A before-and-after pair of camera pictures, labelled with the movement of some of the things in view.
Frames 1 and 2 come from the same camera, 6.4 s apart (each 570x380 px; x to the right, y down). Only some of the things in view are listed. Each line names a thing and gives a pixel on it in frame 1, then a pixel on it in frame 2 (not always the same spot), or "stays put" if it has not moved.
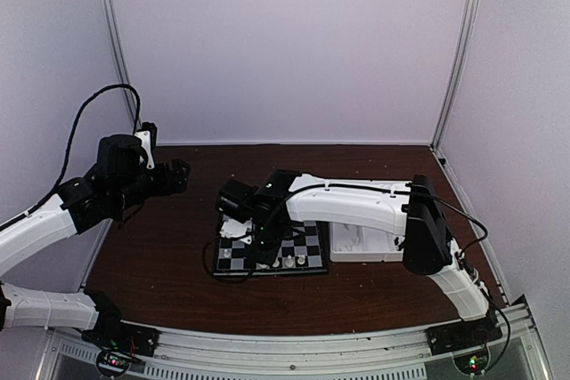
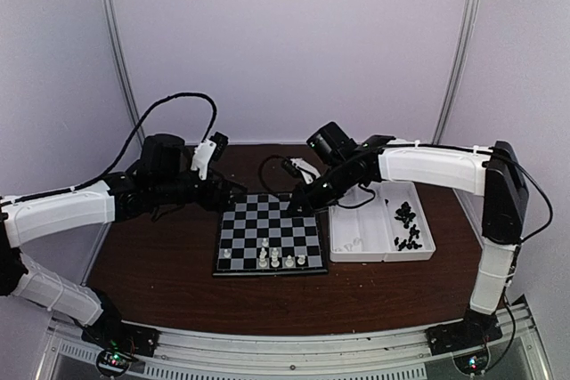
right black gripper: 269,256 to 307,202
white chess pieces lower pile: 353,245 stays put
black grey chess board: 302,254 stays put
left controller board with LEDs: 112,364 stays put
